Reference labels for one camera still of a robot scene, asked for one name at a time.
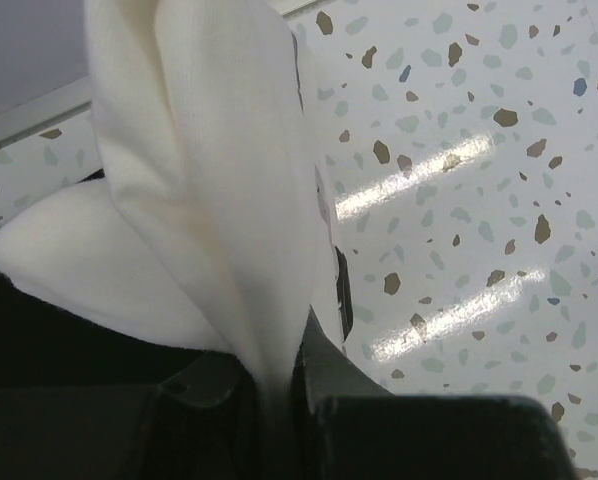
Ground white t shirt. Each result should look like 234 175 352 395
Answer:
0 1 341 396

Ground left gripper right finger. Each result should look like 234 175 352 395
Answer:
293 314 577 479

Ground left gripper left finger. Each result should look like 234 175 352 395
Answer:
0 353 261 479

